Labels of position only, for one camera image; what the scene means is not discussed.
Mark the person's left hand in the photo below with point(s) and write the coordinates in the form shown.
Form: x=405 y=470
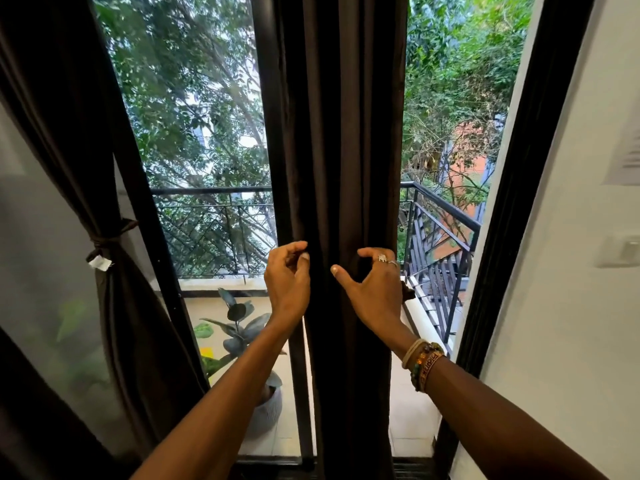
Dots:
x=290 y=289

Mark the person's right hand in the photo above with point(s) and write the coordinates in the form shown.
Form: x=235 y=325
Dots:
x=382 y=299

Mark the person's right forearm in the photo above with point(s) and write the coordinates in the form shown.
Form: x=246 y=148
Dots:
x=500 y=429

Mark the person's left forearm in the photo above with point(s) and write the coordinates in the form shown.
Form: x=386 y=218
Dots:
x=215 y=419

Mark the dark leafy potted plant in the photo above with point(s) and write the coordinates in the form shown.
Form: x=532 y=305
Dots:
x=237 y=314

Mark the black metal balcony railing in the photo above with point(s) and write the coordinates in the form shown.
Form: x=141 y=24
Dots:
x=210 y=190

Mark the orange brick building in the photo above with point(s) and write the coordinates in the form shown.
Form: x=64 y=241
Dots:
x=465 y=164

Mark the white wall switch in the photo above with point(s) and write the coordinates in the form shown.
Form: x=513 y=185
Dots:
x=620 y=249

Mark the white paper wall notice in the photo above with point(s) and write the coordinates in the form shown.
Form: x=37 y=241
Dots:
x=627 y=159

